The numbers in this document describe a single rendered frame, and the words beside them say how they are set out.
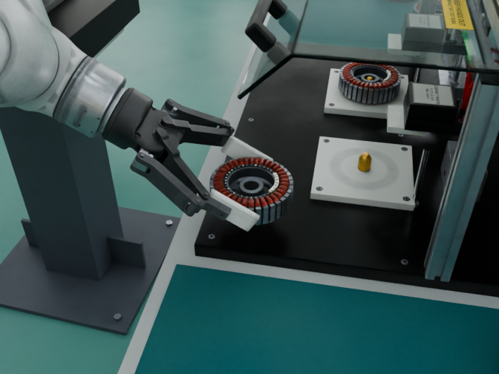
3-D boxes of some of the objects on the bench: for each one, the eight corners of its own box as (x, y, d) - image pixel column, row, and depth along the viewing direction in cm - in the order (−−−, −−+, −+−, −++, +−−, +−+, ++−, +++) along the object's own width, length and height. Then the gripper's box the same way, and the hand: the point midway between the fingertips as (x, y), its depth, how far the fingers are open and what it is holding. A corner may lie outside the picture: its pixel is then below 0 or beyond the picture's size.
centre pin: (357, 171, 89) (359, 156, 87) (357, 163, 90) (359, 149, 88) (370, 172, 88) (372, 158, 87) (370, 165, 90) (372, 151, 88)
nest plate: (324, 113, 104) (324, 107, 103) (330, 73, 115) (330, 67, 114) (408, 121, 102) (410, 115, 101) (407, 80, 113) (408, 74, 112)
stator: (332, 100, 105) (334, 81, 102) (343, 72, 113) (345, 54, 111) (394, 110, 102) (398, 91, 100) (401, 80, 110) (405, 63, 108)
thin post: (408, 207, 84) (420, 151, 78) (407, 200, 85) (420, 145, 79) (419, 208, 84) (433, 153, 77) (418, 202, 85) (432, 146, 79)
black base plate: (194, 256, 79) (193, 244, 78) (268, 50, 128) (268, 41, 127) (555, 305, 73) (561, 294, 71) (488, 68, 121) (491, 58, 120)
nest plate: (310, 199, 85) (310, 192, 85) (318, 142, 97) (319, 136, 96) (413, 211, 83) (415, 205, 82) (410, 151, 95) (411, 145, 94)
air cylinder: (433, 112, 104) (439, 85, 100) (431, 92, 110) (436, 65, 106) (462, 115, 103) (470, 88, 100) (458, 94, 109) (465, 67, 105)
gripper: (132, 85, 85) (261, 159, 89) (66, 186, 67) (231, 272, 72) (152, 47, 80) (286, 127, 84) (87, 144, 62) (261, 239, 67)
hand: (249, 187), depth 78 cm, fingers closed on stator, 11 cm apart
